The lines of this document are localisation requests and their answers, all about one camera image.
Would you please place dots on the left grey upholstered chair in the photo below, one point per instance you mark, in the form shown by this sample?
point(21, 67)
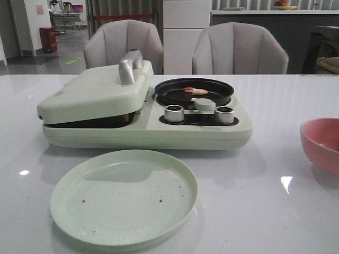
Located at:
point(114, 39)

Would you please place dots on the fruit bowl on counter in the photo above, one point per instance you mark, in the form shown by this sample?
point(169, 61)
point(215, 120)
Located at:
point(281, 5)

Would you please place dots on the right grey upholstered chair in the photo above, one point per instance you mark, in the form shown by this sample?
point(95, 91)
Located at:
point(238, 49)

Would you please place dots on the red barrier belt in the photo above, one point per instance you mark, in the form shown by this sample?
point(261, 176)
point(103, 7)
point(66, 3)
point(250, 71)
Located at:
point(124, 17)

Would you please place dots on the beige cushion at right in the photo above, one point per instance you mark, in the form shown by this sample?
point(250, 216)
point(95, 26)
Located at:
point(331, 64)

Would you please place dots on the green sandwich maker lid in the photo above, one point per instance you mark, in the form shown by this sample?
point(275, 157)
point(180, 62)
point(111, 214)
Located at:
point(100, 92)

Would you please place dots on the white bread slice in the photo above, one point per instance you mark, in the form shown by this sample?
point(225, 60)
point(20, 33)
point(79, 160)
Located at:
point(101, 123)

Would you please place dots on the black round frying pan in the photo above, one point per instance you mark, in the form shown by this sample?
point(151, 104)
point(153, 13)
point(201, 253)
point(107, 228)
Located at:
point(182, 91)

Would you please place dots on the orange shrimp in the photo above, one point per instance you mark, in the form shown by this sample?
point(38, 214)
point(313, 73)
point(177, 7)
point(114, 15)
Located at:
point(195, 91)

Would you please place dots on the dark kitchen counter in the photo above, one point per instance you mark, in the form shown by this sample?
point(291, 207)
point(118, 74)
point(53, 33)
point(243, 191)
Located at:
point(292, 29)

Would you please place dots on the white refrigerator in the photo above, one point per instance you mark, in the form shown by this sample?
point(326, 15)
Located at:
point(183, 21)

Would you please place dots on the red trash bin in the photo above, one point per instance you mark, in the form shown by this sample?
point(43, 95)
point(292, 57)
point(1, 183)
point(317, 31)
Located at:
point(48, 39)

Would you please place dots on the grey upholstered chair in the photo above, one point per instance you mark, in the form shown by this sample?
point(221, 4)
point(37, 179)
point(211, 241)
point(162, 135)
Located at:
point(114, 39)
point(238, 49)

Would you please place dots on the light green round plate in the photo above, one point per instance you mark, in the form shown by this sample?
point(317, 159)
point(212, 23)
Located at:
point(125, 200)

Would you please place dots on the background work desk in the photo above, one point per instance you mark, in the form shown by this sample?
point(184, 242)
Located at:
point(67, 14)

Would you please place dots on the pink bowl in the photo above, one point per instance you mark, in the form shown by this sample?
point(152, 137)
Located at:
point(319, 138)

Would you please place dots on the left silver control knob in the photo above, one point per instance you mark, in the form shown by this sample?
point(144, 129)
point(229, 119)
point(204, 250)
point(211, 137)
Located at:
point(174, 113)

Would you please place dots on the silver control knob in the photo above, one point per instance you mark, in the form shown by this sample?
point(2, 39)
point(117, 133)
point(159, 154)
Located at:
point(174, 113)
point(223, 115)

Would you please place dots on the green breakfast maker base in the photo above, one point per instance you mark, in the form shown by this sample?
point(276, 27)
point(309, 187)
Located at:
point(146, 131)

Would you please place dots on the right silver control knob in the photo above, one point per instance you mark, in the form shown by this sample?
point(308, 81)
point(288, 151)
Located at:
point(223, 115)

